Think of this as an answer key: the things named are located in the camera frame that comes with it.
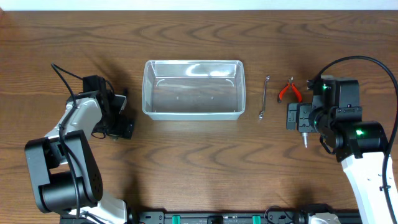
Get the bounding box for red handled pliers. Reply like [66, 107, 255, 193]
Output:
[277, 77, 303, 103]

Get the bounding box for silver offset wrench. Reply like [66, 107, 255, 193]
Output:
[258, 75, 270, 120]

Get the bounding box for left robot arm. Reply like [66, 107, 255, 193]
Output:
[24, 75, 136, 223]

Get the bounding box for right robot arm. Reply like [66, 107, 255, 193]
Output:
[287, 75, 397, 223]

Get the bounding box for clear plastic container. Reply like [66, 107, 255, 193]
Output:
[142, 60, 246, 121]

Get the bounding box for black yellow stubby screwdriver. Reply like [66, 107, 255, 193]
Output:
[301, 133, 308, 148]

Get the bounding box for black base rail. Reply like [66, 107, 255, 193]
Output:
[59, 203, 363, 224]

